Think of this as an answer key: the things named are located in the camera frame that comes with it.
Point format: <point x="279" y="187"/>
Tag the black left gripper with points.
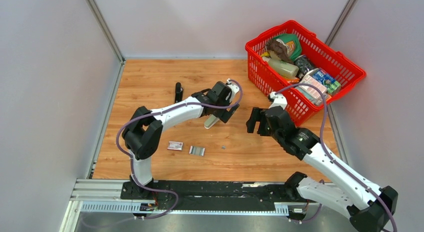
<point x="224" y="115"/>

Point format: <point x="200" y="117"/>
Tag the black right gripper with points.
<point x="257" y="115"/>

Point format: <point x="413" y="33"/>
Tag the grey white stapler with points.
<point x="212" y="120"/>

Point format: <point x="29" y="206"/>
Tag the black stapler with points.
<point x="178" y="92"/>

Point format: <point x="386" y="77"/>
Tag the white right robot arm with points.
<point x="368" y="206"/>

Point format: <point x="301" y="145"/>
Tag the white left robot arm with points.
<point x="139" y="138"/>

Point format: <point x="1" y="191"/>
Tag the red plastic basket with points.
<point x="346" y="72"/>

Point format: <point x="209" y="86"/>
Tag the pale plastic bottle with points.
<point x="283" y="68"/>

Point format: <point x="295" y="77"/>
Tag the pink packaged item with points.
<point x="313" y="90"/>

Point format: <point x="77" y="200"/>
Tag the white red staple box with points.
<point x="175" y="146"/>

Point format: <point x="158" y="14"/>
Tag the dark foil packet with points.
<point x="304" y="64"/>

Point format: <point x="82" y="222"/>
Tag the green brown snack bag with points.
<point x="285" y="47"/>

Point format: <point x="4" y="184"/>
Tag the blue green packaged item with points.
<point x="331" y="84"/>

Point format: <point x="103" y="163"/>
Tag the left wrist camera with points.
<point x="234" y="89"/>

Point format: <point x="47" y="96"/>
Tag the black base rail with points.
<point x="213" y="195"/>

